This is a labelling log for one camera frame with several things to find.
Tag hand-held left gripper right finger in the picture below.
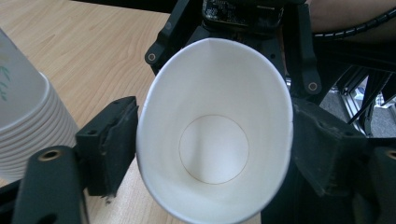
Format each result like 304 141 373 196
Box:
290 97 372 198

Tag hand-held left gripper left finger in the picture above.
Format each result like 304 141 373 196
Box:
75 95 140 199

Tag white paper drinking cup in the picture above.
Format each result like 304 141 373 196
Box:
135 36 294 224

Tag stack of white cups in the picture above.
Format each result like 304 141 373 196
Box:
0 27 80 185

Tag aluminium floor rail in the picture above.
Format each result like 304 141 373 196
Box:
334 73 396 125

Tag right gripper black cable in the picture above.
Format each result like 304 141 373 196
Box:
312 7 396 40

